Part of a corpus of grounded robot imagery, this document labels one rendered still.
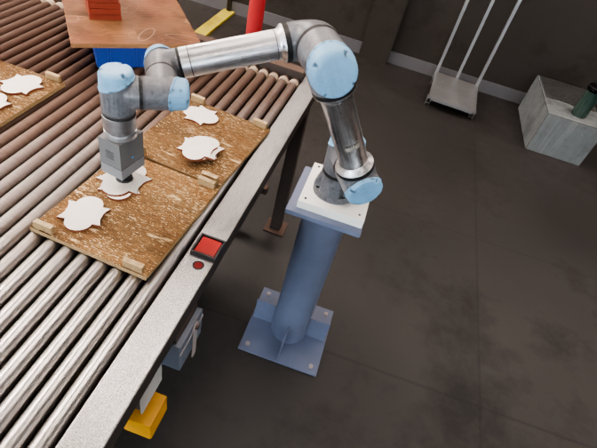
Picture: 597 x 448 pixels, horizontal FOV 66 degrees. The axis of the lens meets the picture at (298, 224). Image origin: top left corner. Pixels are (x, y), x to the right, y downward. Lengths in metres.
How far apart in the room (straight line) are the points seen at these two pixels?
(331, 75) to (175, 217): 0.61
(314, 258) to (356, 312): 0.77
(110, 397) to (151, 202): 0.59
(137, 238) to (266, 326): 1.10
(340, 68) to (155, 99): 0.42
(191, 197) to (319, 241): 0.51
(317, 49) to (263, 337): 1.48
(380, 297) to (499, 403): 0.75
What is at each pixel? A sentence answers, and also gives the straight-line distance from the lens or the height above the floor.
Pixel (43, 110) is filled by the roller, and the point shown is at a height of 0.92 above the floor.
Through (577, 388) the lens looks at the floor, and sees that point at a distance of 2.86.
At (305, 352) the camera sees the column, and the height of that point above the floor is 0.01.
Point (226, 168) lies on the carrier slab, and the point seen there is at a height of 0.94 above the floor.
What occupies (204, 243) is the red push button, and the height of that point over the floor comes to 0.93.
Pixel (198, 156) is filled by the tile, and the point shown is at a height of 0.97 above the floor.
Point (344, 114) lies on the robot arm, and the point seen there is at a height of 1.33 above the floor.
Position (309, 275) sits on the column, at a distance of 1.84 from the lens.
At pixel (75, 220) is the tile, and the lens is 1.39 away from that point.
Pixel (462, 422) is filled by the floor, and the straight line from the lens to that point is 2.39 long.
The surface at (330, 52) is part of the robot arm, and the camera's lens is 1.10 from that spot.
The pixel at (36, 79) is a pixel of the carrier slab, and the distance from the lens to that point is 2.00.
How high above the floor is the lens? 1.91
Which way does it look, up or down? 43 degrees down
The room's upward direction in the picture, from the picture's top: 16 degrees clockwise
